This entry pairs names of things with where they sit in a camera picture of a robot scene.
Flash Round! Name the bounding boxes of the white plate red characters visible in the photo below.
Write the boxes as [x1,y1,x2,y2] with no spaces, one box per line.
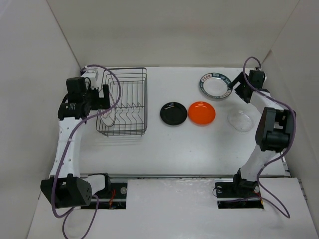
[98,109,117,127]

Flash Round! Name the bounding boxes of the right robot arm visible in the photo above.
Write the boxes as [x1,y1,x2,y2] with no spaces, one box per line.
[230,70,296,198]

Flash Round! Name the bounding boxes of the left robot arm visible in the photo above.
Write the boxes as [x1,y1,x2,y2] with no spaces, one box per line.
[40,77,112,209]

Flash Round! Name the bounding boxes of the white plate dark rim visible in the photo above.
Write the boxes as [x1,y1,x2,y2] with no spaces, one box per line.
[199,72,232,100]

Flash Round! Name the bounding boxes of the orange plate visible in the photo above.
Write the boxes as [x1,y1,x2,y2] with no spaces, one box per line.
[188,101,216,126]

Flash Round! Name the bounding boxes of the black plate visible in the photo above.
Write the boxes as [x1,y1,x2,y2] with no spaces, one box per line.
[159,102,187,126]

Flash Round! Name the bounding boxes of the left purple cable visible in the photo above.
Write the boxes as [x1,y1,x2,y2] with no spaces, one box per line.
[51,64,122,239]

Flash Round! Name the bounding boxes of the purple cable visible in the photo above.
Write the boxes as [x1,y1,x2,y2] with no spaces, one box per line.
[51,64,122,239]
[243,56,297,219]

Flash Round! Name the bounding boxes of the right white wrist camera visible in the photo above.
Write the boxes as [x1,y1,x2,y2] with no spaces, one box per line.
[255,67,267,82]

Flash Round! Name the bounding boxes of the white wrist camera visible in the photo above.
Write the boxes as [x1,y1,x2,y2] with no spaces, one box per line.
[255,67,267,82]
[80,67,99,89]

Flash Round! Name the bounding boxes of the grey wire dish rack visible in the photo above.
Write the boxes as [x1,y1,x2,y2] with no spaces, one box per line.
[96,67,148,136]

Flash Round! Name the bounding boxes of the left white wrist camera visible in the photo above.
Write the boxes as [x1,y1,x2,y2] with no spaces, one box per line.
[80,67,99,89]

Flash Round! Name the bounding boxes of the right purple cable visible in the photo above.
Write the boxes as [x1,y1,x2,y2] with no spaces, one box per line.
[243,56,297,219]

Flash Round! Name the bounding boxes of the aluminium rail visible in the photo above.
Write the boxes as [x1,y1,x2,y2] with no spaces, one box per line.
[107,173,292,179]

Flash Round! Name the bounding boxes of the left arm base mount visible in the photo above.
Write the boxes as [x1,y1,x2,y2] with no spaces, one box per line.
[96,180,128,210]

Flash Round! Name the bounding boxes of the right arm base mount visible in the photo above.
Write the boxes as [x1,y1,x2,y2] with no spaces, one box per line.
[213,173,264,209]

